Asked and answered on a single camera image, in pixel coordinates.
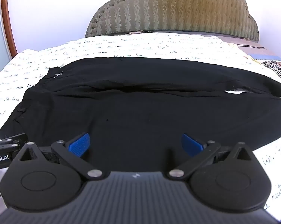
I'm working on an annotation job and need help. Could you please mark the striped blue grey blanket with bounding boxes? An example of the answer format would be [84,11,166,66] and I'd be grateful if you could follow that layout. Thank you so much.
[236,36,281,62]

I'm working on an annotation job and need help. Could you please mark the wooden door frame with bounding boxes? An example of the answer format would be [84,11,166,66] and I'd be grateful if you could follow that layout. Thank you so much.
[0,0,18,59]

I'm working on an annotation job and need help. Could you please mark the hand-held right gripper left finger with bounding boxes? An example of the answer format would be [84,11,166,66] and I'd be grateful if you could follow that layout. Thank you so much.
[13,133,106,182]

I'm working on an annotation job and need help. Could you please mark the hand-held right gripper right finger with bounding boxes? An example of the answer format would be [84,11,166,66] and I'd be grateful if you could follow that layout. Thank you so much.
[167,133,262,182]

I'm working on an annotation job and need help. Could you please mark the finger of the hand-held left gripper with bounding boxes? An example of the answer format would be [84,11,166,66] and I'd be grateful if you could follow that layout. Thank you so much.
[0,133,29,154]

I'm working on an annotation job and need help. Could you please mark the olive padded headboard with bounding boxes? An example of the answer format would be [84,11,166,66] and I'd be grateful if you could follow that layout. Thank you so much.
[85,0,260,43]

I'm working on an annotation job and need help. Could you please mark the zebra print cloth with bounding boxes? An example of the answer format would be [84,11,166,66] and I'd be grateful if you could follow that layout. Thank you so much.
[261,61,281,84]

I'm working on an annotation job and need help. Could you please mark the black pants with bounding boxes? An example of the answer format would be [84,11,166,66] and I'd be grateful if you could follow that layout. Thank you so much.
[0,56,281,173]

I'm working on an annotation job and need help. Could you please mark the white script-print bed sheet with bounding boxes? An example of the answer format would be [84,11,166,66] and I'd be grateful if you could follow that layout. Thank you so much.
[0,31,281,222]

